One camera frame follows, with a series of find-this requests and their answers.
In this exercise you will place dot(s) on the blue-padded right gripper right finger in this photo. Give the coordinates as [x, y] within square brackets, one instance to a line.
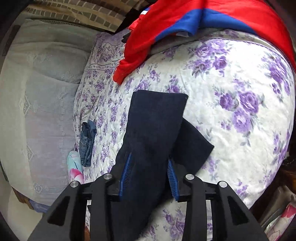
[176, 173]

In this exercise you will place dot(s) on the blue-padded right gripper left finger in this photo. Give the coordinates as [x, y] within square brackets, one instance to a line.
[122, 173]

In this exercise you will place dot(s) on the dark navy pants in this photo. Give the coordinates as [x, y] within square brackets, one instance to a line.
[156, 132]

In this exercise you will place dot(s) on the folded blue jeans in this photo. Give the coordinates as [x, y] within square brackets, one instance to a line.
[87, 136]

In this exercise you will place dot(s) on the floral turquoise pink folded cloth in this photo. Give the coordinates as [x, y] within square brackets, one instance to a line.
[74, 167]

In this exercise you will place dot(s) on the purple floral white bedspread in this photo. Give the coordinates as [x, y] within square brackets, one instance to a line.
[241, 93]

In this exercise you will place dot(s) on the grey lavender blanket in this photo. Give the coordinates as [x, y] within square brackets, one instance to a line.
[39, 80]

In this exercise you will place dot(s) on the red fleece garment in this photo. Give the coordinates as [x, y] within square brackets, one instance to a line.
[185, 18]

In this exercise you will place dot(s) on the brown wooden bed frame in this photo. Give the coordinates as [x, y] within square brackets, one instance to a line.
[22, 199]

